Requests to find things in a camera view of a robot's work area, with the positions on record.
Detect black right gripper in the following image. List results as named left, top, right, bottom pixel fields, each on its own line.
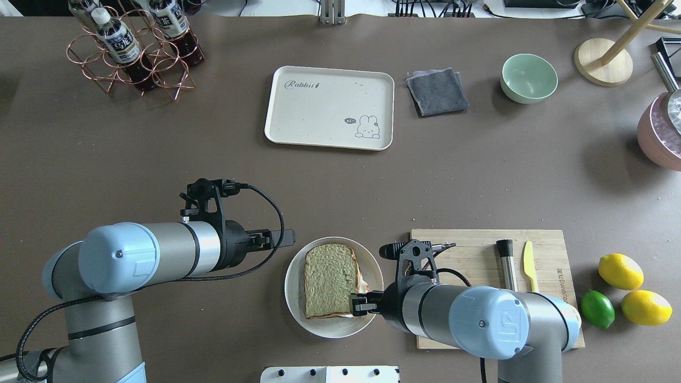
left=348, top=282, right=410, bottom=330

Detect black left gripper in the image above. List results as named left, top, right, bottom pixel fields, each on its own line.
left=217, top=220, right=296, bottom=271

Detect bread slice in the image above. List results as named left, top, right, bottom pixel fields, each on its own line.
left=304, top=243, right=360, bottom=319

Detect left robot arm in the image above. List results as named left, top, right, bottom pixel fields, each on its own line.
left=43, top=221, right=228, bottom=382

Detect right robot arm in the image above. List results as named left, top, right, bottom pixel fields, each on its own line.
left=348, top=282, right=581, bottom=382

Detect cream rabbit tray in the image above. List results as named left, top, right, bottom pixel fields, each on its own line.
left=263, top=65, right=395, bottom=151

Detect wine glass rack tray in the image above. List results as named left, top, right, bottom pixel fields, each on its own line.
left=655, top=37, right=680, bottom=71

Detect fried egg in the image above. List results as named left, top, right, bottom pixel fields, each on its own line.
left=357, top=273, right=369, bottom=308

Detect white round plate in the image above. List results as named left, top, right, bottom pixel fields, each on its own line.
left=283, top=237, right=384, bottom=339

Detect bamboo cutting board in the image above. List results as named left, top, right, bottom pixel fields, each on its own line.
left=410, top=229, right=586, bottom=350

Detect steel muddler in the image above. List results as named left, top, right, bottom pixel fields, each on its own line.
left=496, top=238, right=519, bottom=293

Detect yellow plastic knife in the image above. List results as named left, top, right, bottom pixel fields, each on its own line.
left=522, top=240, right=539, bottom=293

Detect grey folded cloth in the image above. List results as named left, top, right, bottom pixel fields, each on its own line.
left=405, top=68, right=470, bottom=117

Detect green lime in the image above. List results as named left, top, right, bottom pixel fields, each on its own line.
left=579, top=289, right=616, bottom=329

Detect tea bottle two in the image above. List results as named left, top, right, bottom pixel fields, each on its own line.
left=149, top=1, right=204, bottom=67

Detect tea bottle one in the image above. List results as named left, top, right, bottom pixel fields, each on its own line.
left=92, top=7, right=156, bottom=91

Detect yellow lemon far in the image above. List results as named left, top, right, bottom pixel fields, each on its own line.
left=598, top=254, right=645, bottom=290

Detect yellow lemon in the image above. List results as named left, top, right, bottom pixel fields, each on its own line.
left=598, top=254, right=645, bottom=290
left=621, top=289, right=673, bottom=326

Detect green ceramic bowl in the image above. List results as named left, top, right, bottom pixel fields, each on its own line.
left=500, top=53, right=559, bottom=104

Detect yellow lemon near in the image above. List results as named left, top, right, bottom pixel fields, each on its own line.
left=621, top=289, right=673, bottom=326

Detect tea bottle three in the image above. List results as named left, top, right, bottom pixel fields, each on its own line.
left=68, top=0, right=102, bottom=32

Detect pink bowl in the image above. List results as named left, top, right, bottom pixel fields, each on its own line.
left=637, top=92, right=680, bottom=171

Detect wooden cup stand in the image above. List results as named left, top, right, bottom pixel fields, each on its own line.
left=574, top=1, right=680, bottom=87

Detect clear ice cubes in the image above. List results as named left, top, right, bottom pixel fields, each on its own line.
left=667, top=95, right=680, bottom=128

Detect metal ice scoop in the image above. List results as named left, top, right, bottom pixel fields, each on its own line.
left=651, top=52, right=680, bottom=134

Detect copper wire bottle rack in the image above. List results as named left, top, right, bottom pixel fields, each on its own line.
left=67, top=1, right=205, bottom=100

